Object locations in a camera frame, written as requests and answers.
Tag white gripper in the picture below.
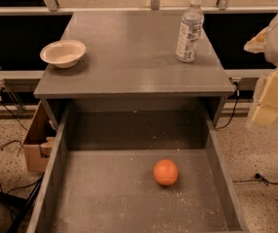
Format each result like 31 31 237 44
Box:
244 14 278 127

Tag orange fruit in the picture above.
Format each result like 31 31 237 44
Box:
153 159 179 186

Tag open grey top drawer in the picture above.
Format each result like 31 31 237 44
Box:
27 101 248 233

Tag clear plastic water bottle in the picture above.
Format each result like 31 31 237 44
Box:
176 0 204 63

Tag grey cabinet counter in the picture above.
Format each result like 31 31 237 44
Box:
33 10 236 129

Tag white paper bowl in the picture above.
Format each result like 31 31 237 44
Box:
40 40 87 69

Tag black cables on left floor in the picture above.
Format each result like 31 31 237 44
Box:
0 90 45 233

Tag black cable on right floor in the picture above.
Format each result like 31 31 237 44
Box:
232 173 278 189

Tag cardboard box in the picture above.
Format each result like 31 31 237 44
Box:
22 103 56 172

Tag metal railing frame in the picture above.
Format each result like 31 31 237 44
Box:
0 0 278 89

